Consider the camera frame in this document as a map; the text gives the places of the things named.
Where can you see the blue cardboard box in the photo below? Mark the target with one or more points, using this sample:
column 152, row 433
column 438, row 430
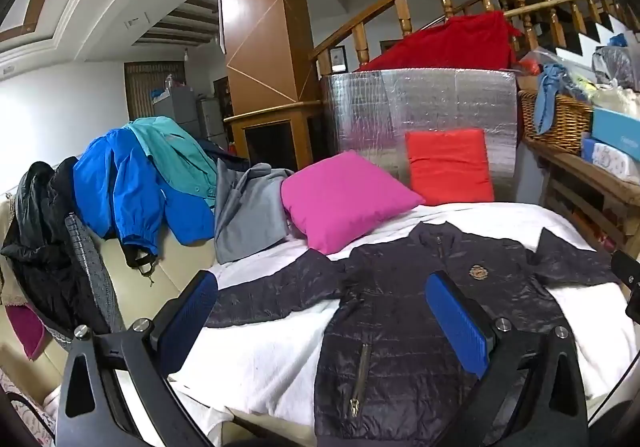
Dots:
column 617, row 127

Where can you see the framed wall picture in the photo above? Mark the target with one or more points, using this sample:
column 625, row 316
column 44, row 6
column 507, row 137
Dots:
column 339, row 58

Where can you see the wooden bench table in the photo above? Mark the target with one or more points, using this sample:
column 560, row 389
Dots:
column 590, row 182

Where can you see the magenta cloth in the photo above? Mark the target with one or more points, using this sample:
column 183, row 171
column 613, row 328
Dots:
column 27, row 332

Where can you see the small silver refrigerator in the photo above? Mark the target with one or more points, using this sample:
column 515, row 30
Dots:
column 210, row 119

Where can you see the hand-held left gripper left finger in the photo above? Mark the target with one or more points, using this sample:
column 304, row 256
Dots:
column 190, row 312

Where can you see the brown curtain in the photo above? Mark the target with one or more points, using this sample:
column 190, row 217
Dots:
column 142, row 87

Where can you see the teal shirt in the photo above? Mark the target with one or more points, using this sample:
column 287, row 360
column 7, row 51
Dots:
column 175, row 152

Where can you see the silver foil insulation panel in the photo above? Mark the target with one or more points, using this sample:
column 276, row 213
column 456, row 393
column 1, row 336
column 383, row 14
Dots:
column 380, row 112

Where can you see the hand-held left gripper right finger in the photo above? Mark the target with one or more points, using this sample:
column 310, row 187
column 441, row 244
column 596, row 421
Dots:
column 457, row 322

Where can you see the red pillow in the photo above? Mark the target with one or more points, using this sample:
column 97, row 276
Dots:
column 447, row 167

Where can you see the grey refrigerator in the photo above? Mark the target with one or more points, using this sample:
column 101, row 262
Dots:
column 175, row 109

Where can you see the white blanket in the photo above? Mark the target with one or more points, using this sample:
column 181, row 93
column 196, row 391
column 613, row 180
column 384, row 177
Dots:
column 260, row 362

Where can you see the pink pillow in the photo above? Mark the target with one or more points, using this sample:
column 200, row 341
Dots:
column 345, row 197

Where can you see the blue jacket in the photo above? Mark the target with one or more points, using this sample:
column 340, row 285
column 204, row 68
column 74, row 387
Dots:
column 105, row 182

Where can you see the navy garment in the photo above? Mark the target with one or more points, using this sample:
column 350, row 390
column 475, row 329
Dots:
column 227, row 157

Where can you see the beige sofa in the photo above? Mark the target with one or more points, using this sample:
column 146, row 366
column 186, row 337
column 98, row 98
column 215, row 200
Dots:
column 175, row 257

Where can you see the cream cloth bundle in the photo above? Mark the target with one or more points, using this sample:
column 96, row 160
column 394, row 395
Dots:
column 617, row 99

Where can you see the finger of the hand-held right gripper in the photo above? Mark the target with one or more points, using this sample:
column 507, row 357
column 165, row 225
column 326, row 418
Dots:
column 631, row 282

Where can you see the white tissue pack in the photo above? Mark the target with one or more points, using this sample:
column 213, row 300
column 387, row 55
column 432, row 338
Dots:
column 612, row 159

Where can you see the black shiny jacket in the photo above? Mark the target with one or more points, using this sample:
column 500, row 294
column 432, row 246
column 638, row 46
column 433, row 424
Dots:
column 40, row 237

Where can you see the black puffer jacket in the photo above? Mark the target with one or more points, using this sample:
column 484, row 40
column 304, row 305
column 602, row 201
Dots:
column 395, row 277

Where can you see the grey checked garment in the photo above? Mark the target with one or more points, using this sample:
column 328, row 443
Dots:
column 95, row 272

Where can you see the floral patterned cloth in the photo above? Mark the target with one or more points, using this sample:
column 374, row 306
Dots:
column 22, row 417

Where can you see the red cloth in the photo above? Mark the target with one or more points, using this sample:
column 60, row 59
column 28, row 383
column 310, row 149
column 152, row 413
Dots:
column 450, row 44

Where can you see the patterned grey plastic bag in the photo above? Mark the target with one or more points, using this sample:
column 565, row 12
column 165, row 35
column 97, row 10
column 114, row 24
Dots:
column 614, row 64

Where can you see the wicker basket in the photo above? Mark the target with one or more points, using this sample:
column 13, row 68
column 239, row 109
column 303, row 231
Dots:
column 570, row 122

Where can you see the wooden pillar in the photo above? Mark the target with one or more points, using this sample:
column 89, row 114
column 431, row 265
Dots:
column 260, row 27

